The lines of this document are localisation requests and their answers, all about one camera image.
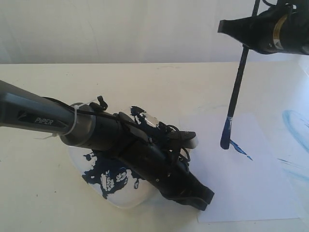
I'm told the white paper sheet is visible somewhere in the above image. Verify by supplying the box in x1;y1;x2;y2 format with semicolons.
180;113;299;223

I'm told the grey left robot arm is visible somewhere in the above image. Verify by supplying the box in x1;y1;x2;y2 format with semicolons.
0;82;214;210

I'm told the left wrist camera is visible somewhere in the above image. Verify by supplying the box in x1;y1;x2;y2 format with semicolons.
167;130;198;149

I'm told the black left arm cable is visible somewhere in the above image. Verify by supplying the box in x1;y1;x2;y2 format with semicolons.
43;96;191;177

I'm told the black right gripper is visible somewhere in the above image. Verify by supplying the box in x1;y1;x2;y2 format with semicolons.
218;0;309;55

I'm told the white zip tie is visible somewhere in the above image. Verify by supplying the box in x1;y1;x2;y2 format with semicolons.
33;100;97;141

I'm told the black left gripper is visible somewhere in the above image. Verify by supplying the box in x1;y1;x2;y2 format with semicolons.
118;141;214;211

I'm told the black paintbrush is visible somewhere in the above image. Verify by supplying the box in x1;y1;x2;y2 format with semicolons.
220;0;261;150

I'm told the white square paint plate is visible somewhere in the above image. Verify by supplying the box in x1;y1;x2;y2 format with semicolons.
66;104;200;209

